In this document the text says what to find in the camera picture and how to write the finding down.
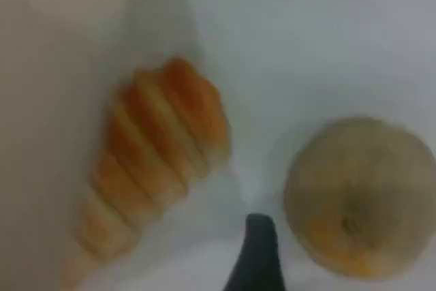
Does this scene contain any ridged golden bread roll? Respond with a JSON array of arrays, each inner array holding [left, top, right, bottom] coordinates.
[[57, 55, 232, 288]]

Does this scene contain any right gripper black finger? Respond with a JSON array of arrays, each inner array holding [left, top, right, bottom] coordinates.
[[221, 213, 285, 291]]

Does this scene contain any round egg yolk pastry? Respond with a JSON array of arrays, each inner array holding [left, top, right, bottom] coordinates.
[[283, 116, 436, 280]]

